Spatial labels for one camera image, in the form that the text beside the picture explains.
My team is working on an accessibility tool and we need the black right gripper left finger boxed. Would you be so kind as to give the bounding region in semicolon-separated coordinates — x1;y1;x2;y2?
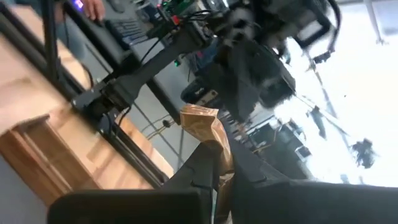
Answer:
47;140;224;224

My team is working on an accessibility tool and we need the black desk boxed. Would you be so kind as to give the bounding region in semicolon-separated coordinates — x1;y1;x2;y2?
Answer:
62;0;137;72

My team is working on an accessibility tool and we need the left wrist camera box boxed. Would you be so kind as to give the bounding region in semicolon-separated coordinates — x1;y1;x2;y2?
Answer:
257;0;333;49

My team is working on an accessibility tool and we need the brown paper bag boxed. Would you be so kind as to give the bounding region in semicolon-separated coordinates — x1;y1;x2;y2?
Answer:
179;103;236;224

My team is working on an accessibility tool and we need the black floor cable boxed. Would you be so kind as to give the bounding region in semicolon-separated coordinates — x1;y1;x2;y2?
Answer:
139;113;180;141

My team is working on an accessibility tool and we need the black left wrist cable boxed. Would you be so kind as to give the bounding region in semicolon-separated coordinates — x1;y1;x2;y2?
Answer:
312;0;342;65

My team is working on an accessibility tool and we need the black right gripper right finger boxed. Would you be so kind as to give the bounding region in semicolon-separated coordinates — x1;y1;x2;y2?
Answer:
229;134;398;224

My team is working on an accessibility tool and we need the wooden tea box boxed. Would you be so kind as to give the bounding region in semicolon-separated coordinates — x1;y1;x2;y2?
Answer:
0;114;105;208

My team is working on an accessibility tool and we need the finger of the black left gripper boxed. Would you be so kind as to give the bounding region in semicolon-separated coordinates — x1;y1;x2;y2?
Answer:
228;81;261;124
259;81;296;109

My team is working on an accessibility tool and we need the black frame post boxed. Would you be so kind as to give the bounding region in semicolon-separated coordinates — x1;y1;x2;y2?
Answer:
39;0;60;83

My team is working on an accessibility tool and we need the person's hand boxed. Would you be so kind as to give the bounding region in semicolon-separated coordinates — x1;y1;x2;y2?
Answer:
82;0;106;22

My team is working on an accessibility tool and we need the black keyboard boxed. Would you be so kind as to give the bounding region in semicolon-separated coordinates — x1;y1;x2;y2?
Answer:
104;17;150;50

